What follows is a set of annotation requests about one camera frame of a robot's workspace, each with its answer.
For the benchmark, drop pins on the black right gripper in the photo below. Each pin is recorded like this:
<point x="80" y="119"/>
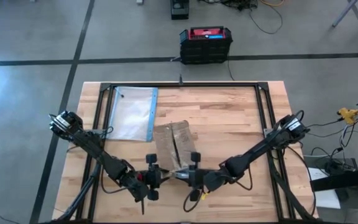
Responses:
<point x="197" y="179"/>

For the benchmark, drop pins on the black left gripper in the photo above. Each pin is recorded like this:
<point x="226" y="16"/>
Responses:
<point x="152" y="179"/>

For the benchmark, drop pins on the brown cardboard box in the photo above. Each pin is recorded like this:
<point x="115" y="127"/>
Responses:
<point x="166" y="143"/>

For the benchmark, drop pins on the white mesh blue-zipper bag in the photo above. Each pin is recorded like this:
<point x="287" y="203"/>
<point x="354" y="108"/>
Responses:
<point x="132" y="112"/>

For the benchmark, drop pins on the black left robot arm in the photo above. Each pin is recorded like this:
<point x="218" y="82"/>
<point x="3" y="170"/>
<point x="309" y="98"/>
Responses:
<point x="89" y="146"/>

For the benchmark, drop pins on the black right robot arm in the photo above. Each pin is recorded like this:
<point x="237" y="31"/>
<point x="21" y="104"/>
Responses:
<point x="253" y="152"/>

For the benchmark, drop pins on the yellow tag on gripper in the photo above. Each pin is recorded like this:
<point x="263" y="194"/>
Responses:
<point x="205" y="196"/>

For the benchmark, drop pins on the red black toolbox stack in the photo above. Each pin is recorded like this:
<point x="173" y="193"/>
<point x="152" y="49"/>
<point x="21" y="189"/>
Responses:
<point x="205" y="49"/>

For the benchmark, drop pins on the white paper sheet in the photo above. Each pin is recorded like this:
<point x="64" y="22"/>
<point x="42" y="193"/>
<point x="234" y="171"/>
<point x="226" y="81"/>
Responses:
<point x="328" y="199"/>

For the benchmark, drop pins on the black flat bar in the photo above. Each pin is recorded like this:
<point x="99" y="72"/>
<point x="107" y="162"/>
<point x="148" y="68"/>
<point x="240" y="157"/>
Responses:
<point x="346" y="179"/>

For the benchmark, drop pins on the small black floor case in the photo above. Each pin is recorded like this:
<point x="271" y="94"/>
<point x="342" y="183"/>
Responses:
<point x="179" y="11"/>

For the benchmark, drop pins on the yellow plug connector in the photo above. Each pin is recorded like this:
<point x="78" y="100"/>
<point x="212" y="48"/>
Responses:
<point x="348" y="115"/>

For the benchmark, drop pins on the grey table leg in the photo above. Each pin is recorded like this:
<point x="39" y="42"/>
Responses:
<point x="343" y="13"/>

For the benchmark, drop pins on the black aluminium table frame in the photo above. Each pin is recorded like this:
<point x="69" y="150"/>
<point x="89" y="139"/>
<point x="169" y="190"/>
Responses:
<point x="182" y="84"/>

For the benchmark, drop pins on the small black post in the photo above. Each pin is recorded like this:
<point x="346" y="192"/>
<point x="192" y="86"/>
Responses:
<point x="181" y="80"/>

